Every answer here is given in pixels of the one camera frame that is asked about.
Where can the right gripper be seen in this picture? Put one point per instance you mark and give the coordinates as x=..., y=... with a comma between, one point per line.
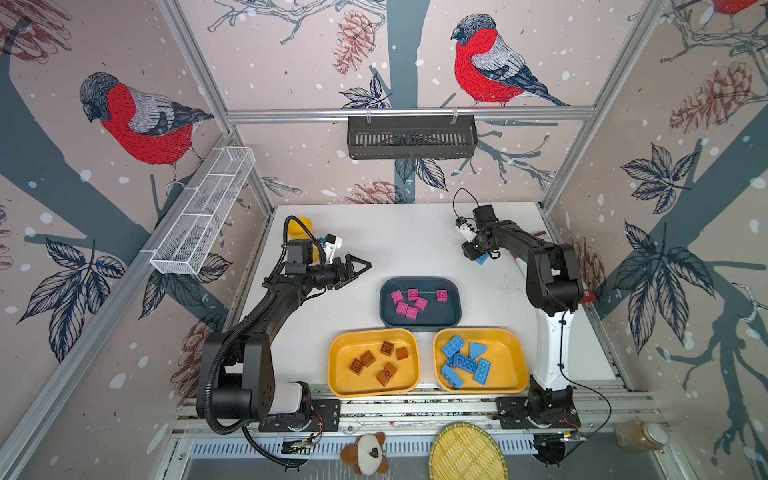
x=471, y=250

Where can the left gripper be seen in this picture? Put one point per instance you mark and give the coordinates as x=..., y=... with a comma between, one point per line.
x=348, y=270

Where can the pink lego brick group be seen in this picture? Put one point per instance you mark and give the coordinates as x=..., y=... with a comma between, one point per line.
x=422, y=303

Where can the brown lego brick front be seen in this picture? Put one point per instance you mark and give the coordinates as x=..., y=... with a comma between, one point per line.
x=367, y=358

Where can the blue sloped lego brick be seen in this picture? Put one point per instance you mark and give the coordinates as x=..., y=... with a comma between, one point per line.
x=477, y=350

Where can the large blue lego brick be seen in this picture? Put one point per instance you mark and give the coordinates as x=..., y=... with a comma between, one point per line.
x=453, y=346

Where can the brown lego brick group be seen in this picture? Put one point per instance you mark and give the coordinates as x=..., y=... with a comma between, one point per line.
x=383, y=378

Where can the blue lego brick group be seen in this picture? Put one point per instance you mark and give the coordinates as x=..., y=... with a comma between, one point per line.
x=482, y=371

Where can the blue long lego brick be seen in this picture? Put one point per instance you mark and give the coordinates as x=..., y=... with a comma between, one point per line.
x=451, y=378

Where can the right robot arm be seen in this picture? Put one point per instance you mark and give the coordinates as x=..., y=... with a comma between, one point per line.
x=502, y=271

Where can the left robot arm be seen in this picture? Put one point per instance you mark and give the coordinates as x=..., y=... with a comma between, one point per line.
x=237, y=384

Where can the yellow plastic goblet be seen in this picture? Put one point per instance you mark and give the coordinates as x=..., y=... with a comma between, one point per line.
x=296, y=232

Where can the left yellow tray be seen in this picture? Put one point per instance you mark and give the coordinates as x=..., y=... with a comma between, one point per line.
x=405, y=374

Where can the yellow tray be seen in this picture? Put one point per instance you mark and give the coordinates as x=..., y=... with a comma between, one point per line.
x=405, y=374
x=509, y=371

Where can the dark teal tray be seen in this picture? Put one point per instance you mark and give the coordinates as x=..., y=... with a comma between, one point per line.
x=436, y=316

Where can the snack package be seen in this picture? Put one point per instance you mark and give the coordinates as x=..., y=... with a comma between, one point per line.
x=585, y=294

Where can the right yellow tray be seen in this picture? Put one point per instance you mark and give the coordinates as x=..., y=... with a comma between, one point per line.
x=509, y=371

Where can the black hanging basket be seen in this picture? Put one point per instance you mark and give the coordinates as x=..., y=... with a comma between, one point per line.
x=411, y=137

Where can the plush toy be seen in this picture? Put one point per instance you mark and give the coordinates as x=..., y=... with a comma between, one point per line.
x=367, y=455

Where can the woven bamboo plate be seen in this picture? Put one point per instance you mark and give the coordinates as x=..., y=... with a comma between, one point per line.
x=465, y=451

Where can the glass jar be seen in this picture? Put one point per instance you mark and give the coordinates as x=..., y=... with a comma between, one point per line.
x=641, y=436

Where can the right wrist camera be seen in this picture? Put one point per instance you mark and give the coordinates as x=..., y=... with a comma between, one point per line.
x=465, y=228

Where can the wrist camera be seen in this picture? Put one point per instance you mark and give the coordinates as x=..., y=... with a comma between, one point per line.
x=465, y=228
x=330, y=245

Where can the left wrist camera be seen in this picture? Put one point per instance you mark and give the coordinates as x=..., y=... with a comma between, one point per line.
x=330, y=245

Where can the white wire basket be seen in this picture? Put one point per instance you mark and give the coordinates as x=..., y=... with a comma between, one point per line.
x=192, y=235

